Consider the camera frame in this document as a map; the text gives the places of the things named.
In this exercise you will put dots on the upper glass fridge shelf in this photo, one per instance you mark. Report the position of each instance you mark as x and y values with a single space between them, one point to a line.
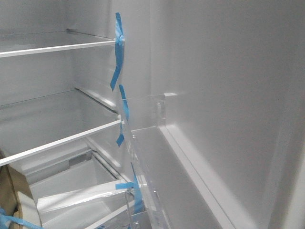
33 43

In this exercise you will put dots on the clear crisper drawer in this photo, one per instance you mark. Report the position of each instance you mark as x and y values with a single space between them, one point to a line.
78 191

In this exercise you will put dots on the glass fridge shelf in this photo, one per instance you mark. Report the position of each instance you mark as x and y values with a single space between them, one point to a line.
33 43
30 127

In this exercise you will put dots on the white fridge interior body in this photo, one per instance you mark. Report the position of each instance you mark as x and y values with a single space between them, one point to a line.
89 70

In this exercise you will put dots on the upper blue tape strip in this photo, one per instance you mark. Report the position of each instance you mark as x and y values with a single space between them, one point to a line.
119 50

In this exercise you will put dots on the lower glass fridge shelf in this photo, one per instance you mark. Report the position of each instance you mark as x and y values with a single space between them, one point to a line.
30 127

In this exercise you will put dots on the clear door bin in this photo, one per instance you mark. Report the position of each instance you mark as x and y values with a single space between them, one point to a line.
160 176

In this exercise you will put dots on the brown cardboard piece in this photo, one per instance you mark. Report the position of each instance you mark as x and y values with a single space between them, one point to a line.
16 198

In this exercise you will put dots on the lower blue tape strip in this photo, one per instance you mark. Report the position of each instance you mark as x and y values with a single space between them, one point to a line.
138 200

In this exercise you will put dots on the bottom left blue tape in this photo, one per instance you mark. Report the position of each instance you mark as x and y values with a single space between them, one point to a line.
6 220

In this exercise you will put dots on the grey fridge door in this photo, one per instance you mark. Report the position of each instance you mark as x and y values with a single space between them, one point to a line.
232 73

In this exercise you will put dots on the middle blue tape strip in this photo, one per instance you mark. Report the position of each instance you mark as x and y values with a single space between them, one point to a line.
127 114

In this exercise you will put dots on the blue tape strip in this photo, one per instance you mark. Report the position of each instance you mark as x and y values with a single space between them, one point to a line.
138 200
127 114
119 50

